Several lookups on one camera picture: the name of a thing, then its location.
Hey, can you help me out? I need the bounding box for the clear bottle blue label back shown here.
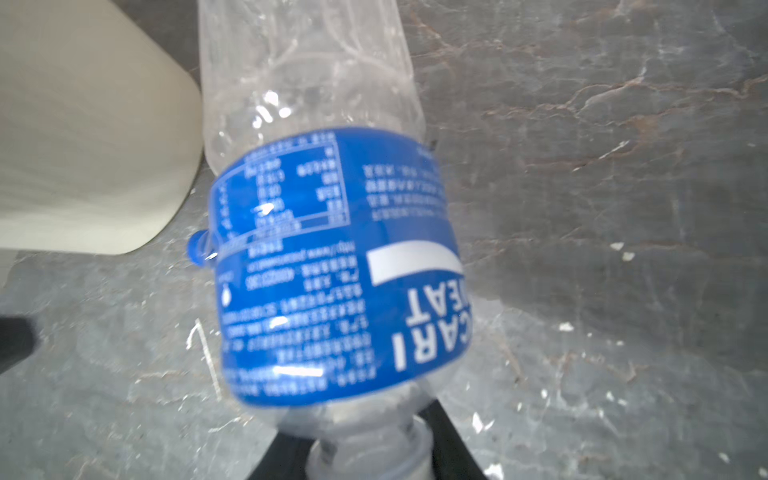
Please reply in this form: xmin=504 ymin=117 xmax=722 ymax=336
xmin=188 ymin=1 xmax=473 ymax=479

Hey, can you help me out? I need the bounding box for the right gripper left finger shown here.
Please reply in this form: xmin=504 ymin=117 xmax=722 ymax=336
xmin=247 ymin=433 xmax=315 ymax=480

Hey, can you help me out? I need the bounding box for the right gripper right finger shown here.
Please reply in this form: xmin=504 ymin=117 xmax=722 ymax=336
xmin=419 ymin=399 xmax=487 ymax=480

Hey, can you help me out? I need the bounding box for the white bin with yellow liner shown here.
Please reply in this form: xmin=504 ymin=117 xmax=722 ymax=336
xmin=1 ymin=1 xmax=203 ymax=255

